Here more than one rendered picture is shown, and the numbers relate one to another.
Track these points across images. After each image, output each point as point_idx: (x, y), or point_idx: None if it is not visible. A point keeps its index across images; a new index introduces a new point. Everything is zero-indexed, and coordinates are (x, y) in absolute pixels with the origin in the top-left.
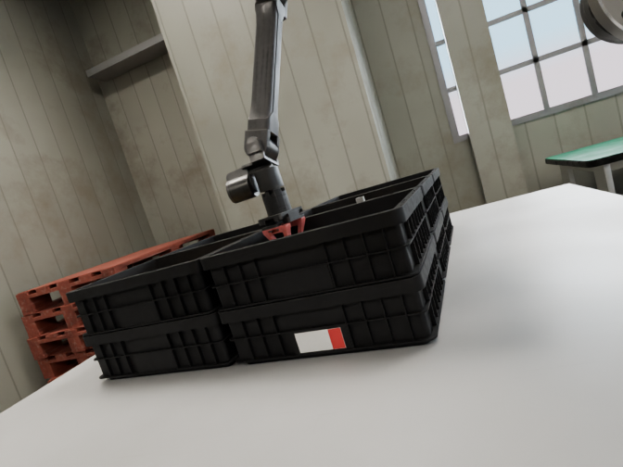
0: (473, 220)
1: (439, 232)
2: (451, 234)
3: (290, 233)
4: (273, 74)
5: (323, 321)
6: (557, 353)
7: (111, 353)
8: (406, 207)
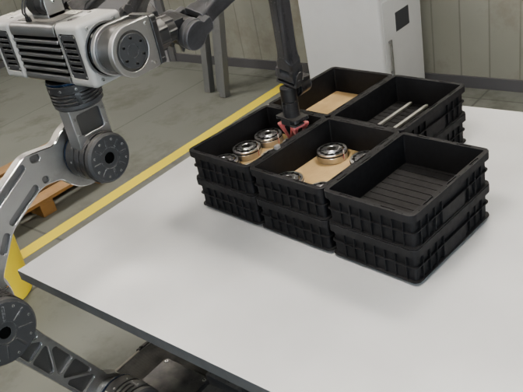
0: (433, 313)
1: (279, 211)
2: (368, 265)
3: (283, 129)
4: (275, 36)
5: None
6: (160, 224)
7: None
8: (196, 154)
